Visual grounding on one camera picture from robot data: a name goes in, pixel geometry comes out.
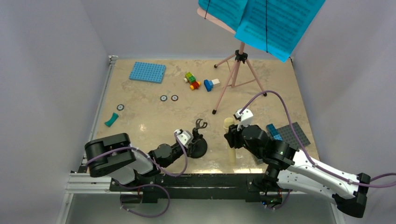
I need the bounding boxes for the beige toy microphone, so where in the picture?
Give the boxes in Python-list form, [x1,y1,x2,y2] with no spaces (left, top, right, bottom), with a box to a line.
[223,118,236,164]

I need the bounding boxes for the pink music stand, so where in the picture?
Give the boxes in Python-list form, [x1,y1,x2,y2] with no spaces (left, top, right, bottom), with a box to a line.
[197,7,264,114]

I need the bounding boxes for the blue sheet music page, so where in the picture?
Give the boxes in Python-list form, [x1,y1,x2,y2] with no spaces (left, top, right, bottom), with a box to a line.
[198,0,248,31]
[235,0,325,62]

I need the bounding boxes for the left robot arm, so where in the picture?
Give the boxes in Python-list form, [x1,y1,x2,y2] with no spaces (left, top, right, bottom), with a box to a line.
[85,129,207,191]

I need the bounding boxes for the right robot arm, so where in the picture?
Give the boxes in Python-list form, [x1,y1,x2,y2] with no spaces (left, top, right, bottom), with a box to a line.
[224,125,370,218]

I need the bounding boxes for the blue bricks on grey plate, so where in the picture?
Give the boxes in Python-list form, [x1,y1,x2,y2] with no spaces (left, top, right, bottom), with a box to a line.
[266,124,283,140]

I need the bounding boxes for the grey brick baseplate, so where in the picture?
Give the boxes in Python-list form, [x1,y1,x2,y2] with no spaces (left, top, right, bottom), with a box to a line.
[261,122,311,155]

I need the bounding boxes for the round marker sticker right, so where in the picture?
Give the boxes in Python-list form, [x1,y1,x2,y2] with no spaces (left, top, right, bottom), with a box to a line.
[171,95,179,101]

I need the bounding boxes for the blue and white brick stack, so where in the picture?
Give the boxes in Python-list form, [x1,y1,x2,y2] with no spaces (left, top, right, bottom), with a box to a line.
[204,79,220,92]

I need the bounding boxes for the teal curved block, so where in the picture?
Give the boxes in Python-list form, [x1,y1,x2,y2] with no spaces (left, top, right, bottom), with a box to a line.
[104,112,119,127]

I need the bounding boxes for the colourful toy brick car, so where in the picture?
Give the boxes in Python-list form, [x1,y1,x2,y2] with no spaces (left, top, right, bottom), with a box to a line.
[184,72,201,91]

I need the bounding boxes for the round marker sticker left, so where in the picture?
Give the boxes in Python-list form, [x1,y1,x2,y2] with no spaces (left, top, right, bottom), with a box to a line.
[117,104,125,111]

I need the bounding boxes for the light blue brick baseplate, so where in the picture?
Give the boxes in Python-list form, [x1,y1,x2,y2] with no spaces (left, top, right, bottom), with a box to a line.
[129,62,166,84]

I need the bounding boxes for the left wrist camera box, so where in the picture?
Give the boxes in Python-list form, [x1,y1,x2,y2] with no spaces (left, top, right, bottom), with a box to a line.
[174,129,193,148]

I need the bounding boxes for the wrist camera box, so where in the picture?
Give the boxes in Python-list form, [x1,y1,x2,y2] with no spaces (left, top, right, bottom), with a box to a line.
[234,108,254,131]
[174,129,193,148]

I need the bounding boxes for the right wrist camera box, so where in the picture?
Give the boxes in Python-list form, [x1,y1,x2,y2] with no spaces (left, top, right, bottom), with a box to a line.
[234,108,254,131]

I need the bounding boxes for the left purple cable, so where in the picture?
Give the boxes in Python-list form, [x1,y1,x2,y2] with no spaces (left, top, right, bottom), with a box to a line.
[85,132,189,178]

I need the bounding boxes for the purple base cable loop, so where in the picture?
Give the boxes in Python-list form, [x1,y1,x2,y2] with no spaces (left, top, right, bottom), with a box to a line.
[120,184,171,218]

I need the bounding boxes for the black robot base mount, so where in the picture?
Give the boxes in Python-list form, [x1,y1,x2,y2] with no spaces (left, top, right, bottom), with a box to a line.
[110,174,289,208]

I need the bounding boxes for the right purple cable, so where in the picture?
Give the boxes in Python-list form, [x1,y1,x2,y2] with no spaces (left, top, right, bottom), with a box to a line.
[238,90,396,189]

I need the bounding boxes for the aluminium frame rail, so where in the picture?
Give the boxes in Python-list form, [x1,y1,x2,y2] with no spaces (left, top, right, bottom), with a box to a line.
[56,56,119,224]

